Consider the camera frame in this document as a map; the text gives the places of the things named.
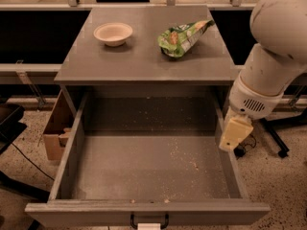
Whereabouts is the grey top drawer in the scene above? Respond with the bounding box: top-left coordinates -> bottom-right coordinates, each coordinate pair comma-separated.
26,93 -> 270,230

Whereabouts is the green chip bag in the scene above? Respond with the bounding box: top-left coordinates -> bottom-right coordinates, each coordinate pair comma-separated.
157,20 -> 215,58

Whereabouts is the black floor cable left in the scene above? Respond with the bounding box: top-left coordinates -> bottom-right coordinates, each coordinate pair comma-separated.
0,131 -> 56,182

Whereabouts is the black bin left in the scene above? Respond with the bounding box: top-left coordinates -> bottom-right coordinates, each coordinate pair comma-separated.
0,103 -> 27,154

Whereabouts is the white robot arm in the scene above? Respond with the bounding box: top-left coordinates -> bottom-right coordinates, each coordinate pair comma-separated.
219,0 -> 307,151

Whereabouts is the grey drawer cabinet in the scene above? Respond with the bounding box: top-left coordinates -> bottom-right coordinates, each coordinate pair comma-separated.
55,6 -> 239,130

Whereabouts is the white gripper with vent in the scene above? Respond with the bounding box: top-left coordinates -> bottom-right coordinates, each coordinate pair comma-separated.
219,76 -> 283,151

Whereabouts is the black stand frame left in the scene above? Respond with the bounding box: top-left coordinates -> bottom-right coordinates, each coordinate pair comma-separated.
0,171 -> 51,230

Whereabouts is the white paper bowl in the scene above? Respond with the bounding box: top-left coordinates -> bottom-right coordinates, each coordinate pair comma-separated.
93,23 -> 133,47

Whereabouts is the black power adapter with cable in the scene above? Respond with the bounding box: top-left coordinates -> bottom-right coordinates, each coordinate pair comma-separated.
234,134 -> 257,158

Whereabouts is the cardboard box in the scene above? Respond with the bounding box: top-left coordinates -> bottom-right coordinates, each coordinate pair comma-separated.
42,89 -> 75,161

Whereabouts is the black stand leg right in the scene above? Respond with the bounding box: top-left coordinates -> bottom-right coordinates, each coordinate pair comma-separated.
260,118 -> 289,158

